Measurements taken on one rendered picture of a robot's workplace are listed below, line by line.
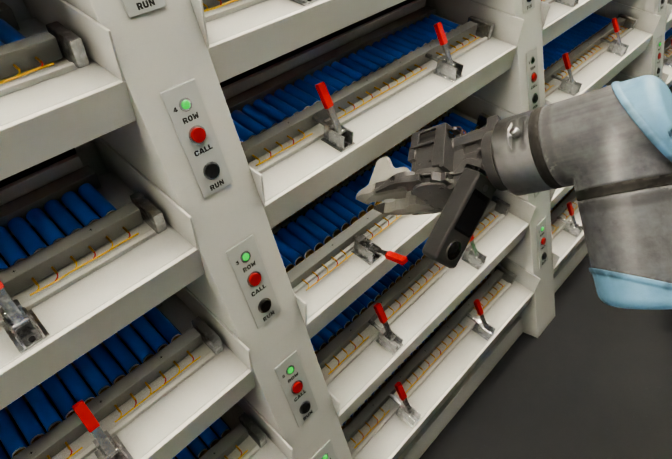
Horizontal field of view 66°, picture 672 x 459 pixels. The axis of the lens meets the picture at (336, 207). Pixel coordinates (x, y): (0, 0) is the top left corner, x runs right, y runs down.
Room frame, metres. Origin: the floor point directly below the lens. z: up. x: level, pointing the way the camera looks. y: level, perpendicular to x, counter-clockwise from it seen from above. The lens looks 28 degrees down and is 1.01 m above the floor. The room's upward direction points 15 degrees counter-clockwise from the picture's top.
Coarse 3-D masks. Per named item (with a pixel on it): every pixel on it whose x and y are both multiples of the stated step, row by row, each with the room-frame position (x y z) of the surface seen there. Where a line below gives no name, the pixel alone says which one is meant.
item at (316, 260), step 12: (372, 216) 0.73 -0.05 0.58; (384, 216) 0.75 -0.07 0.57; (396, 216) 0.75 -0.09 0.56; (348, 228) 0.71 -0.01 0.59; (360, 228) 0.71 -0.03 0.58; (384, 228) 0.72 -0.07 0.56; (336, 240) 0.69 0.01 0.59; (348, 240) 0.69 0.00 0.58; (324, 252) 0.67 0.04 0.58; (336, 252) 0.68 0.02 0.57; (300, 264) 0.65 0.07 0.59; (312, 264) 0.65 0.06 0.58; (288, 276) 0.63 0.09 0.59; (300, 276) 0.63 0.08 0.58; (324, 276) 0.64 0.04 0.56
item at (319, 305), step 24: (480, 120) 0.99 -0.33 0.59; (408, 216) 0.76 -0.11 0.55; (432, 216) 0.75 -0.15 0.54; (384, 240) 0.71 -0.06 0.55; (408, 240) 0.71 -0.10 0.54; (336, 264) 0.67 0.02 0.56; (360, 264) 0.67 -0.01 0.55; (384, 264) 0.68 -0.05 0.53; (312, 288) 0.63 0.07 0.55; (336, 288) 0.63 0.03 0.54; (360, 288) 0.65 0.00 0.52; (312, 312) 0.59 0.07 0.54; (336, 312) 0.62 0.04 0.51; (312, 336) 0.59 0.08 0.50
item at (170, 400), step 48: (144, 336) 0.56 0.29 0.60; (192, 336) 0.55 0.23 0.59; (48, 384) 0.50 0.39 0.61; (96, 384) 0.50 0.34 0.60; (144, 384) 0.50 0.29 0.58; (192, 384) 0.50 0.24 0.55; (240, 384) 0.50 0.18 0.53; (0, 432) 0.45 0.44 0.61; (48, 432) 0.44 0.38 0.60; (96, 432) 0.42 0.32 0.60; (144, 432) 0.45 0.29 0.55; (192, 432) 0.46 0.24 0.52
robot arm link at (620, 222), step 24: (576, 192) 0.44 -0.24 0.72; (600, 192) 0.41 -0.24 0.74; (624, 192) 0.39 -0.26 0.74; (648, 192) 0.38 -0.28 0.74; (600, 216) 0.40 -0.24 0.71; (624, 216) 0.38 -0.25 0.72; (648, 216) 0.37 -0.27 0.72; (600, 240) 0.39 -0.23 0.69; (624, 240) 0.37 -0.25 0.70; (648, 240) 0.36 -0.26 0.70; (600, 264) 0.38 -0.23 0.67; (624, 264) 0.36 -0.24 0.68; (648, 264) 0.35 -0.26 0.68; (600, 288) 0.38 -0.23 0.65; (624, 288) 0.35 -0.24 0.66; (648, 288) 0.34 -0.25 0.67
